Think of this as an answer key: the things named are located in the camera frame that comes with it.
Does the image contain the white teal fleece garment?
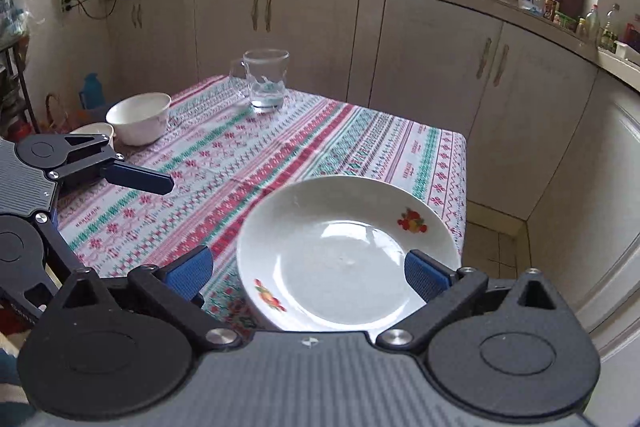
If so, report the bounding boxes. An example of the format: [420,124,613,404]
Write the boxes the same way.
[0,332,33,413]

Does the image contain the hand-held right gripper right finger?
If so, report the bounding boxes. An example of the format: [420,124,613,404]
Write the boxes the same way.
[376,249,560,353]

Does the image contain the clear glass mug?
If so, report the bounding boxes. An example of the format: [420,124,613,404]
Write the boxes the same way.
[229,49,290,114]

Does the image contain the blue plastic bottle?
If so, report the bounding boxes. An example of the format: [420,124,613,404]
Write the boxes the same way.
[79,73,104,110]

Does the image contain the patterned red green tablecloth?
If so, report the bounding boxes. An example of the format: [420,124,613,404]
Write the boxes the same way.
[50,74,468,339]

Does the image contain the white ceramic bowl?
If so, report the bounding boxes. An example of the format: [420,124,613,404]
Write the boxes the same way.
[106,93,172,146]
[70,122,115,144]

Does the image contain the green label condiment bottle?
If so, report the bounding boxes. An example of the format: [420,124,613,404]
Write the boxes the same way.
[601,4,620,52]

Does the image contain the white plastic tray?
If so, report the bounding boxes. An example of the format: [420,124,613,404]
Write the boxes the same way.
[597,41,640,68]

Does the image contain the white floral plate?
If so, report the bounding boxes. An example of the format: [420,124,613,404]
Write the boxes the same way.
[236,176,461,334]

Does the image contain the clear condiment bottle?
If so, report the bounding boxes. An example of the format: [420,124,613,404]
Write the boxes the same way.
[585,4,601,40]

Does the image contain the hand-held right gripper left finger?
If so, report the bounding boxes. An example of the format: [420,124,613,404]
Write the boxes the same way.
[60,244,243,352]

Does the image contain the white plastic bag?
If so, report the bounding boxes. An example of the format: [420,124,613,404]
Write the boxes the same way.
[0,0,32,45]

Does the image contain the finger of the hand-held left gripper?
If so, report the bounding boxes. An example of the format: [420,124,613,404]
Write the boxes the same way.
[0,214,86,323]
[50,133,175,196]

